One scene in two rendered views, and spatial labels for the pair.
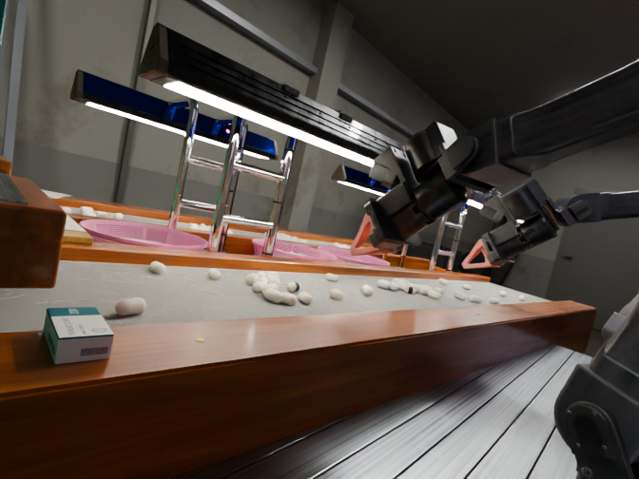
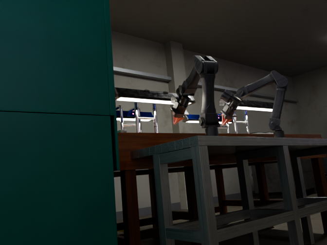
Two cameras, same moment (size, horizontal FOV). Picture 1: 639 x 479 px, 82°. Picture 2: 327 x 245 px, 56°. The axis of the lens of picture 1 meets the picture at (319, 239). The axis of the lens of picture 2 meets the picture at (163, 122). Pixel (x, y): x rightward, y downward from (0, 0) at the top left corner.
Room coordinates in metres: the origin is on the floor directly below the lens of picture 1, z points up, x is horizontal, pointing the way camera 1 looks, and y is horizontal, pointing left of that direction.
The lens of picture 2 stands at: (-1.21, -0.33, 0.52)
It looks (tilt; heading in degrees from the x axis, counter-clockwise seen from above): 11 degrees up; 10
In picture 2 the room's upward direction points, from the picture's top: 5 degrees counter-clockwise
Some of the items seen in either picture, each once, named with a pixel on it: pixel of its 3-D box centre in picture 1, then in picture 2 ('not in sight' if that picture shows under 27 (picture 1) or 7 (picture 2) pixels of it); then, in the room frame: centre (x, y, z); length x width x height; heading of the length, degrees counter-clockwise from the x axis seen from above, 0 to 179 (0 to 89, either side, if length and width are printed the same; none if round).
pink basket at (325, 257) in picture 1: (291, 263); not in sight; (1.14, 0.07, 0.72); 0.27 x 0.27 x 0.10
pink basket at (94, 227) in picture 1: (144, 252); not in sight; (0.83, 0.38, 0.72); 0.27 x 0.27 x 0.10
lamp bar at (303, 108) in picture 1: (311, 120); (155, 96); (0.75, 0.07, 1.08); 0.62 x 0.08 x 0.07; 134
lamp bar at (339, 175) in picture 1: (381, 186); (209, 118); (1.83, -0.24, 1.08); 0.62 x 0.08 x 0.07; 134
